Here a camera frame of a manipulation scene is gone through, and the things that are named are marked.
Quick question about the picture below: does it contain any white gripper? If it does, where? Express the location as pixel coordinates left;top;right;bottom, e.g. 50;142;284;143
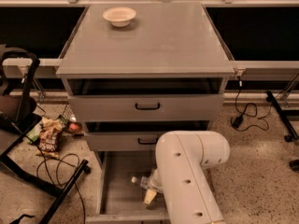
144;169;164;205

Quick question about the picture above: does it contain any grey middle drawer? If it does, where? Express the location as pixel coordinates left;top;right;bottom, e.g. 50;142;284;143
85;133;163;151

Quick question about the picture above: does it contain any black power adapter cable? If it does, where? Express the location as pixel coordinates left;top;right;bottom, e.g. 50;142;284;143
230;75;273;133

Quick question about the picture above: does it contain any grey drawer cabinet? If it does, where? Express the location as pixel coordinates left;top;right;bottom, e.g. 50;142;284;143
56;1;235;170

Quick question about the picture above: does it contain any white paper bowl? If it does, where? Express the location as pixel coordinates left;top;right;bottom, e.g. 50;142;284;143
103;7;136;28

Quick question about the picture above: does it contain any grey top drawer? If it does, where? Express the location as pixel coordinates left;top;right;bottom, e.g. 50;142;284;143
68;94;224;122

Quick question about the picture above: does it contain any clear plastic water bottle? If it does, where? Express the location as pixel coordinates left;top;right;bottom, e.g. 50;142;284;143
131;176;149;189

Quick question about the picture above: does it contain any grey open bottom drawer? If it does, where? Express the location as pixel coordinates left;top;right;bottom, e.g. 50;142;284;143
86;151;171;224

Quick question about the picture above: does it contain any red apple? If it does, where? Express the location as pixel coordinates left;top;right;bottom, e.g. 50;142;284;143
68;122;82;133

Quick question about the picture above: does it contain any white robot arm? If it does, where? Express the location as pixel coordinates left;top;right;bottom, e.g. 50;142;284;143
144;131;230;224

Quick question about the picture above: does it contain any green snack bag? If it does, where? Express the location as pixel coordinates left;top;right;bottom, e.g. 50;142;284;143
26;123;42;144

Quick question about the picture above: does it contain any black wheeled stand base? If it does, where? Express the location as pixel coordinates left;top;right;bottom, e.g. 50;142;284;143
266;91;299;172

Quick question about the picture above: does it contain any black metal stand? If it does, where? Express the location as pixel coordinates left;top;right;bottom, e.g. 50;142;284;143
0;44;90;224

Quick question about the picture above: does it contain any brown chip bag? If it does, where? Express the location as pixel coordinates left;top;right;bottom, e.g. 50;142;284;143
36;118;63;160

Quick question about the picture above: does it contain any black floor cable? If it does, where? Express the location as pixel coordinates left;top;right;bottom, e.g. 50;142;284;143
36;147;87;224

